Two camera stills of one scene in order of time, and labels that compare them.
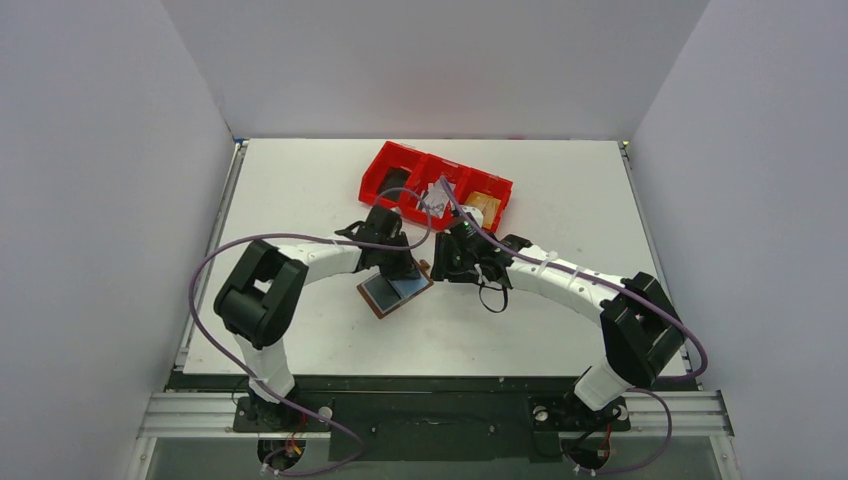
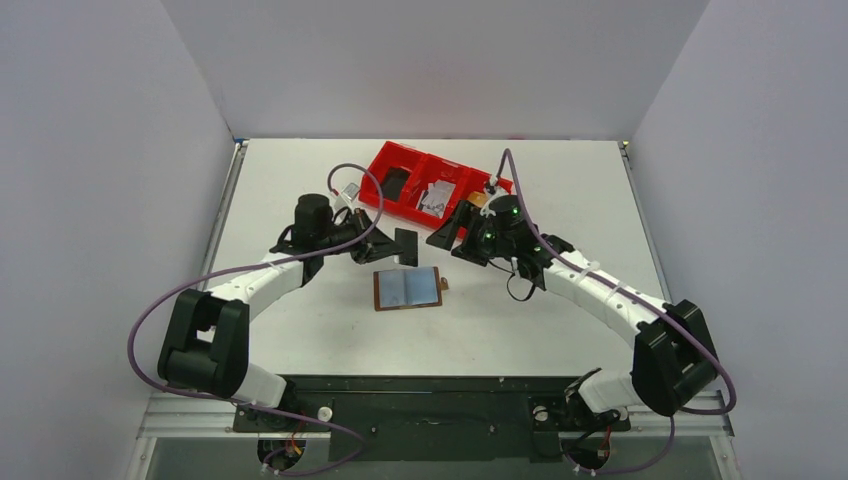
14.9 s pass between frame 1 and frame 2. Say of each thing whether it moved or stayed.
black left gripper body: moved
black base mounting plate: stayed
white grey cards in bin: stayed
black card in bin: stayed
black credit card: moved
